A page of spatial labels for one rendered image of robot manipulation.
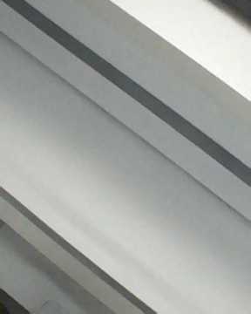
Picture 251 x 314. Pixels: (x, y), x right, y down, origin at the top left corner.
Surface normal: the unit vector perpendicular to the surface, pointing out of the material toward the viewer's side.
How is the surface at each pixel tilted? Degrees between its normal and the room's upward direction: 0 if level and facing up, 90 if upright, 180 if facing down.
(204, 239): 0
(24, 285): 0
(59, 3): 90
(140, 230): 0
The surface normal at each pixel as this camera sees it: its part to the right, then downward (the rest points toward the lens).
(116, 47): -0.63, 0.71
